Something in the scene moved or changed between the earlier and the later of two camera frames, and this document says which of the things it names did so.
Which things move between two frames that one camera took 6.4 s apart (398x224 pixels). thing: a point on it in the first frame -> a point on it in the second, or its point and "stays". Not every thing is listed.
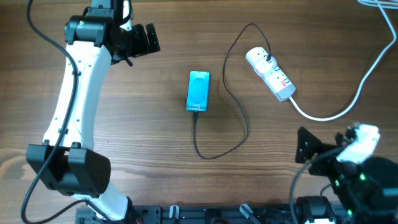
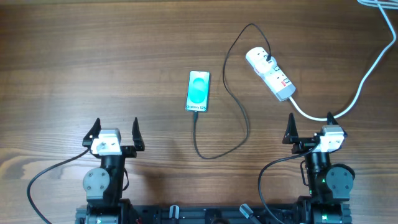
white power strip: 275,80 stays
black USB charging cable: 195,112 stays
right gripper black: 329,154 -> 291,137
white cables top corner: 380,4 stays
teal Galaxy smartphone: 198,91 stays
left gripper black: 142,47 -> 129,152
